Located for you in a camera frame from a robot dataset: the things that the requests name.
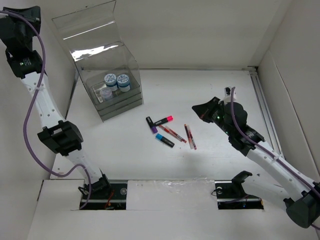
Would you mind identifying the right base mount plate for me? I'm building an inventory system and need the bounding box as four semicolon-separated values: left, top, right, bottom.
211;180;264;210

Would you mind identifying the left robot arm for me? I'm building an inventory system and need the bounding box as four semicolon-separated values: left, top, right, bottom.
0;6;112;199

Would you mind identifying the dark red gel pen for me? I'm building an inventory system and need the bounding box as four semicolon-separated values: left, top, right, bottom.
184;124;194;150

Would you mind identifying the clear plastic organizer box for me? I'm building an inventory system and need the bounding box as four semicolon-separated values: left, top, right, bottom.
52;0;144;121

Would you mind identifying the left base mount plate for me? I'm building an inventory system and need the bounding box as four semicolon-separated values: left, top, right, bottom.
79;180;128;211

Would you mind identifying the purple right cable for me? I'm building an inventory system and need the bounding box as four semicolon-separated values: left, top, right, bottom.
229;86;320;230

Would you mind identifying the red pen with clip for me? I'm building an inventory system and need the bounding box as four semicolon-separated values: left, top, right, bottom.
187;125;197;150

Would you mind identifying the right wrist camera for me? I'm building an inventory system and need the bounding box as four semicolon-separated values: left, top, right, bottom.
220;86;232;105

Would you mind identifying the blue jar back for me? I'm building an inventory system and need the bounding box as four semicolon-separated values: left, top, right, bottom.
104;73;118;92

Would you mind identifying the pink cap highlighter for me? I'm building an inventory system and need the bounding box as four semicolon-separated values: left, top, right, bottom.
154;115;174;127

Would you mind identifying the purple cap highlighter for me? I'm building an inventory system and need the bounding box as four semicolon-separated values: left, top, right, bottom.
145;116;158;134

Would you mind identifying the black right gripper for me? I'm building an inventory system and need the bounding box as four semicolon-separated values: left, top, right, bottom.
192;96;234;137

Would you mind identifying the blue cap highlighter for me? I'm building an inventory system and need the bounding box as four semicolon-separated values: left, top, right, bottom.
155;133;175;148

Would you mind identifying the aluminium rail right side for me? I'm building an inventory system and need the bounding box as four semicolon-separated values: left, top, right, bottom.
247;67;284;157

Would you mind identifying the base mount plate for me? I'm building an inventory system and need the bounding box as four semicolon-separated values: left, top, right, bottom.
211;180;264;210
79;180;128;211

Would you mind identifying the blue jar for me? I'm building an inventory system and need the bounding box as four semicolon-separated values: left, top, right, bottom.
116;74;131;92
104;73;118;92

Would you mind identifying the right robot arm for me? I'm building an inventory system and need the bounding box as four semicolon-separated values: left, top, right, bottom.
192;97;320;228

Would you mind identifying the blue jar front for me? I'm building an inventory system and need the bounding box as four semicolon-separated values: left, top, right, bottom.
116;74;131;92

